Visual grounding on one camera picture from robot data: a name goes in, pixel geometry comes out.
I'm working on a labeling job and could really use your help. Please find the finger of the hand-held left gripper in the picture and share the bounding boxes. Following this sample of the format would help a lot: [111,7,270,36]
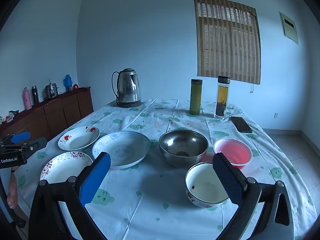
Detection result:
[0,132,31,147]
[10,137,47,158]

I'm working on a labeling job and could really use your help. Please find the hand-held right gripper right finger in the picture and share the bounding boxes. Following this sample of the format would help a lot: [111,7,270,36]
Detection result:
[212,152,295,240]

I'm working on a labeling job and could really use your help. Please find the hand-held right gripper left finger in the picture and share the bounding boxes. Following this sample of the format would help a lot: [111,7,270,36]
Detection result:
[29,152,112,240]

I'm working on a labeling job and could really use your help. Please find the white floral enamel bowl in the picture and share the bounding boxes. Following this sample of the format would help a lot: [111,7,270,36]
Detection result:
[185,162,230,208]

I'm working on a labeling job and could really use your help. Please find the red plastic bowl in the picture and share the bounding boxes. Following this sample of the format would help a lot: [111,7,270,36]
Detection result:
[213,138,253,170]

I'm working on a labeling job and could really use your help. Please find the white plate with purple flowers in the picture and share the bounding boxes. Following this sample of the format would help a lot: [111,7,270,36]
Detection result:
[40,151,93,184]

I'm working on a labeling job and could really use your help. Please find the large blue patterned plate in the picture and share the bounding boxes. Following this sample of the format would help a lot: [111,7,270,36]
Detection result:
[92,130,151,169]

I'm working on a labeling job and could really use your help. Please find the white plate with red flowers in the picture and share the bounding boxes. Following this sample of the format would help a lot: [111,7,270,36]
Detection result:
[58,126,100,152]

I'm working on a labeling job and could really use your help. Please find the stainless steel bowl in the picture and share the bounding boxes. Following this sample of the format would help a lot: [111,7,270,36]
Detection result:
[159,129,209,168]

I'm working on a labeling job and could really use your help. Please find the person's left hand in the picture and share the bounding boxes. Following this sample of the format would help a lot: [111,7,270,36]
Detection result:
[7,172,19,209]

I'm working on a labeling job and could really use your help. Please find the pink thermos bottle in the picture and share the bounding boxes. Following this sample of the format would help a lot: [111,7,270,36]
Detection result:
[23,87,33,110]

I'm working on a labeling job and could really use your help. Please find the brown wooden sideboard cabinet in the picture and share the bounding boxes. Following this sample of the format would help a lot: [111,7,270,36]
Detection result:
[0,86,94,142]

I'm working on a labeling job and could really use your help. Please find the black thermos bottle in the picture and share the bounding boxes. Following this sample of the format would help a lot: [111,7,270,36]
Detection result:
[31,85,40,104]

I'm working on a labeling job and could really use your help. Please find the steel cooking pot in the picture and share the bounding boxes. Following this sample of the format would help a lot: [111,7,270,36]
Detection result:
[43,79,60,100]

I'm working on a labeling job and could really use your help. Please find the black smartphone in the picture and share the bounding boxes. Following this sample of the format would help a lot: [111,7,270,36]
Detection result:
[230,116,253,133]

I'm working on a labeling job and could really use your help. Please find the white tablecloth with green clouds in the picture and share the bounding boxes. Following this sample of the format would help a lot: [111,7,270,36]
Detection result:
[14,99,314,240]

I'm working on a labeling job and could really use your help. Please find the blue thermos jug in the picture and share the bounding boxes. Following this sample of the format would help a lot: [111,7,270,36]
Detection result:
[63,74,73,92]

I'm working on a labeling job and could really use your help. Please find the glass tea bottle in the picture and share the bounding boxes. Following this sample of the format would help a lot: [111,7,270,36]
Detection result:
[214,76,230,119]

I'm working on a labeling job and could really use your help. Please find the green thermos flask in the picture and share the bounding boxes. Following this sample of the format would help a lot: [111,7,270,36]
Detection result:
[189,79,203,115]

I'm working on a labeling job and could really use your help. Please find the stainless steel electric kettle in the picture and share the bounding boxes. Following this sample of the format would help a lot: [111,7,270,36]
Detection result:
[111,68,142,108]

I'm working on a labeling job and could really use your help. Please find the bamboo window blind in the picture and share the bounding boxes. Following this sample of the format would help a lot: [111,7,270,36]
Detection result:
[194,0,262,84]

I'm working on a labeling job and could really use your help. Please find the wall electrical panel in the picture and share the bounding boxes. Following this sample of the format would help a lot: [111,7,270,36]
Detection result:
[279,11,299,45]

